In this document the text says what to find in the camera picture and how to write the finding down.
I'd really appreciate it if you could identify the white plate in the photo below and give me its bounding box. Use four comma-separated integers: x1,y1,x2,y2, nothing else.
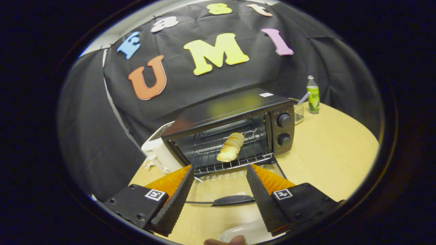
219,221,273,245

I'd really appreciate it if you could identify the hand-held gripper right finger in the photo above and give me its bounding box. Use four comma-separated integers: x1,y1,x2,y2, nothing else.
246,164,341,237

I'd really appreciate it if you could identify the black toaster oven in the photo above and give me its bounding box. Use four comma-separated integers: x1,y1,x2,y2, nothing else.
162,88,296,207

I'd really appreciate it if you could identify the white pop-up toaster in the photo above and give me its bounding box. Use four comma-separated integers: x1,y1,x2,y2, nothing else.
141,121,184,174

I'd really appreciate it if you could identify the golden bread roll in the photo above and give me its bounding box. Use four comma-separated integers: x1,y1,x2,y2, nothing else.
217,132,245,162

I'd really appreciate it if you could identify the green label drink bottle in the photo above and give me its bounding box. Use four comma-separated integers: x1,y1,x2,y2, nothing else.
307,75,320,114

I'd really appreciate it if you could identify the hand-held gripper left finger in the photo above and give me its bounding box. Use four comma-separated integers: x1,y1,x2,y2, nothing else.
103,165,194,237

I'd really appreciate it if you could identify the wire mesh holder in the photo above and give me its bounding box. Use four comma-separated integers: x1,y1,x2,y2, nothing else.
290,98,305,125

